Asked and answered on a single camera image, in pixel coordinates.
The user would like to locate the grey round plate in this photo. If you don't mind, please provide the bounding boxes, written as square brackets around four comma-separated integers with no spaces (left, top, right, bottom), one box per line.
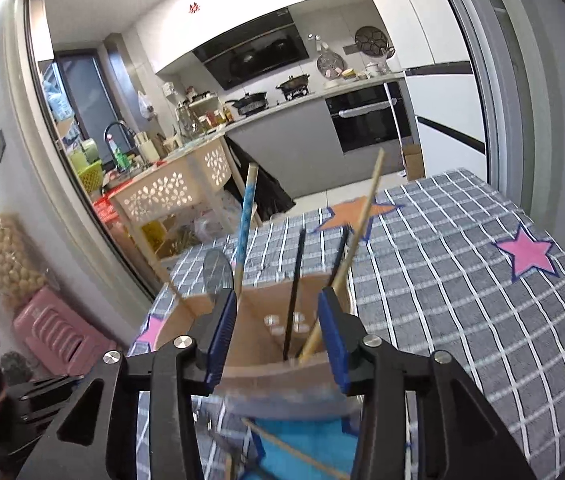
[317,51,345,77]

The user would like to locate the cream perforated basket cart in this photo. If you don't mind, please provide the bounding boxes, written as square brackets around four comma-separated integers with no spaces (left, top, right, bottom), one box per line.
[110,137,264,271]

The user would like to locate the black chopstick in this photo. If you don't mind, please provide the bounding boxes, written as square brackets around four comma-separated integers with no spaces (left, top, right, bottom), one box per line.
[282,231,308,361]
[329,226,353,289]

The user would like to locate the beige plastic utensil holder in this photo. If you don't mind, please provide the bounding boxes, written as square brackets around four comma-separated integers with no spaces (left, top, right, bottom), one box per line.
[155,279,363,422]

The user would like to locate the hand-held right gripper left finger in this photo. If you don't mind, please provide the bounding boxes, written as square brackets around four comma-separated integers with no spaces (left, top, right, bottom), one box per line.
[17,290,239,480]

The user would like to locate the black built-in oven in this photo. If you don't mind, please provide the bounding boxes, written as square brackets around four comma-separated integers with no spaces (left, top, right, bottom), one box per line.
[325,80,414,156]

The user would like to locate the black round steamer rack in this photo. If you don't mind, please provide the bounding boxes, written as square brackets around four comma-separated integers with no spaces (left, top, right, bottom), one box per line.
[354,25,396,60]

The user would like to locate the grey checkered star tablecloth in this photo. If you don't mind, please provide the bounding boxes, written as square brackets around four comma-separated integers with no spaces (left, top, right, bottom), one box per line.
[130,169,565,480]

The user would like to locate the dark cooking pot with lid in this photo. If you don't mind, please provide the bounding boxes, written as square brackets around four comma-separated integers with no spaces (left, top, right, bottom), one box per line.
[276,74,312,97]

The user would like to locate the cardboard box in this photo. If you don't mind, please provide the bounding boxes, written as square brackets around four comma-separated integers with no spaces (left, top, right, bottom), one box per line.
[401,143,426,181]

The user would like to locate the black wok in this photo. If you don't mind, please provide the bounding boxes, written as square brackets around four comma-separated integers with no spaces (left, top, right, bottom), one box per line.
[225,91,270,116]

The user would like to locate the black cloth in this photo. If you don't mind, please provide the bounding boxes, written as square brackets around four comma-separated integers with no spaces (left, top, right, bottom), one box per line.
[225,135,296,221]

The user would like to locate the clear bag of nuts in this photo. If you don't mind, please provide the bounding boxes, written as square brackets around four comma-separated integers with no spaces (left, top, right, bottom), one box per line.
[0,210,48,306]

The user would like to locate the blue patterned wooden chopstick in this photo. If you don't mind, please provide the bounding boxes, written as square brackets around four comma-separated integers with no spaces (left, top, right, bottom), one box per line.
[234,164,261,294]

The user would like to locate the black range hood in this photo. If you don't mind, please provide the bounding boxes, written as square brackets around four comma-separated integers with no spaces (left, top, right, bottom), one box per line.
[192,7,311,91]

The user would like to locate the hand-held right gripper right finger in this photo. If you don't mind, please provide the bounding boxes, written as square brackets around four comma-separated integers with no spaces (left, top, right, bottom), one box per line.
[318,287,536,480]

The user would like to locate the black handled metal spoon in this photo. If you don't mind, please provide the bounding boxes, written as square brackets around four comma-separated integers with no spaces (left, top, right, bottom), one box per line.
[202,249,234,297]

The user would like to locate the black kitchen faucet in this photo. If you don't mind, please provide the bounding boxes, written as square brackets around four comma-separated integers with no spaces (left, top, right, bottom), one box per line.
[104,120,138,161]

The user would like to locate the pink plastic stool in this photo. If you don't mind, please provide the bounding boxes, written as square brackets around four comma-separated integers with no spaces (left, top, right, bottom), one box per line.
[12,287,118,379]

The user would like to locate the white upper kitchen cabinets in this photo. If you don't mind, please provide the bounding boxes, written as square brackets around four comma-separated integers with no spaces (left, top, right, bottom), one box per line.
[135,0,364,74]

